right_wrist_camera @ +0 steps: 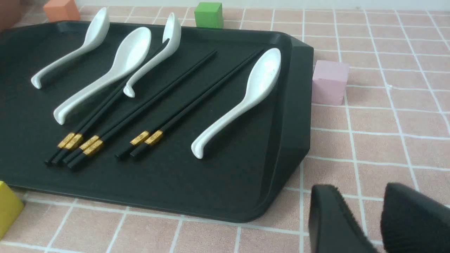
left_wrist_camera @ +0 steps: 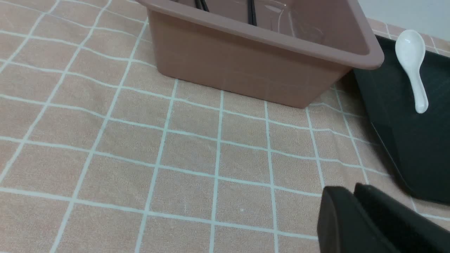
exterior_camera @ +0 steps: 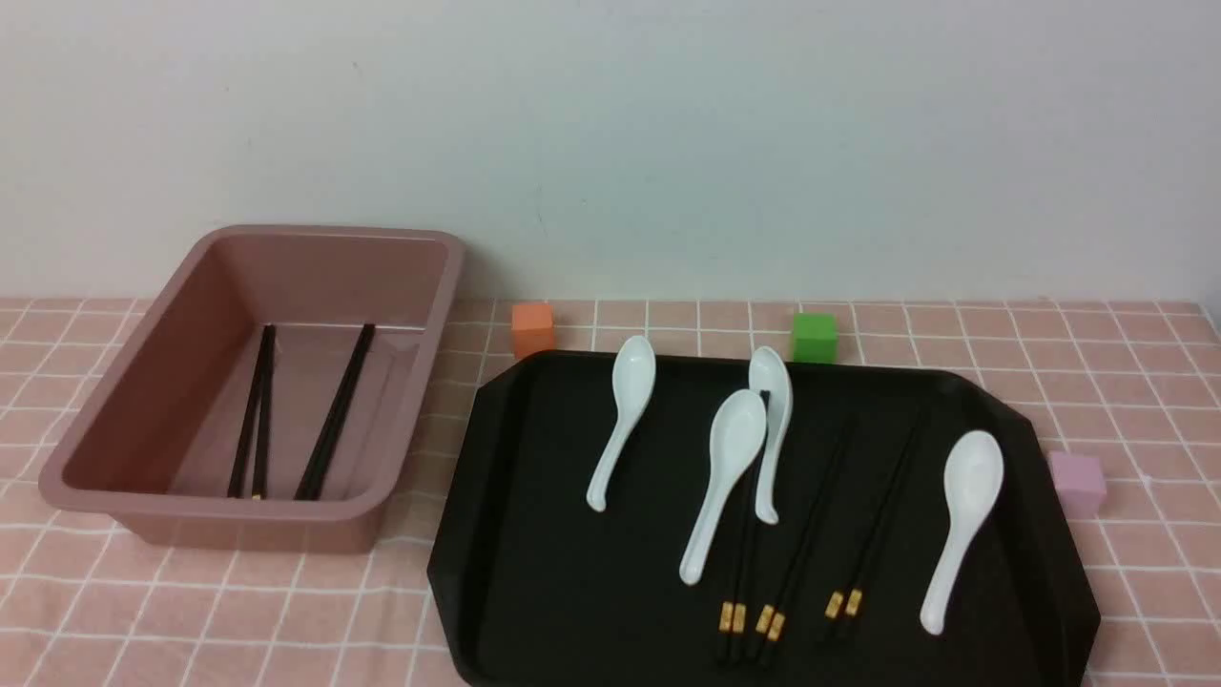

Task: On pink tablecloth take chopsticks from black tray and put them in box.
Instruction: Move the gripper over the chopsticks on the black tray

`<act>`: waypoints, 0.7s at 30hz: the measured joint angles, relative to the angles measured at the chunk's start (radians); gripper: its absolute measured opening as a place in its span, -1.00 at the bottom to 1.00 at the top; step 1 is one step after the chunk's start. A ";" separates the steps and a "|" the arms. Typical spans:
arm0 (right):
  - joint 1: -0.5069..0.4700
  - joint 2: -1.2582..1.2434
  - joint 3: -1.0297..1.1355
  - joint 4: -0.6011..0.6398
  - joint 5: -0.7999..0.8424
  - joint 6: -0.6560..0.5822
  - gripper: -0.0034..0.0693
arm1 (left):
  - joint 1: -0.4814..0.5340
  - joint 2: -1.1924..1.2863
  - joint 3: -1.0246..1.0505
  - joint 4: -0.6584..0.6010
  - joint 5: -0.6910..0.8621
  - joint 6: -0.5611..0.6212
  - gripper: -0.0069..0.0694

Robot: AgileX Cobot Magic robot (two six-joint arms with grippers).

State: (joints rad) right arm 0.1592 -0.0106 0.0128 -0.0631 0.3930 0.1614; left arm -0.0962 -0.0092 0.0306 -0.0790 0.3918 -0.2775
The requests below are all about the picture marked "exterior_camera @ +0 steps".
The white ceramic spoon far left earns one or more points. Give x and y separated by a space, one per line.
632 380

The white ceramic spoon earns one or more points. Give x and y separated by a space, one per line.
767 372
632 380
736 435
973 477

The orange cube block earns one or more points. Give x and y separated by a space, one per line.
532 328

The white ceramic spoon centre front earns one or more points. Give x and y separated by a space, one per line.
736 435

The white ceramic spoon centre back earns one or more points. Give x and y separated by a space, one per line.
767 372

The black serving tray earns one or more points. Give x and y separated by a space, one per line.
536 589

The green cube block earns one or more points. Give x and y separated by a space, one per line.
814 338

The black chopstick in bin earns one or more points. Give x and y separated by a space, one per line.
341 420
332 420
246 443
265 368

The pink plastic bin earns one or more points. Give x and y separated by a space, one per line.
360 315

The white ceramic spoon right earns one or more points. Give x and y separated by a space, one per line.
973 477

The pink cube block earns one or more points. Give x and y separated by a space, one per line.
1079 482

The pink checkered tablecloth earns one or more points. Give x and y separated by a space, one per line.
87 603

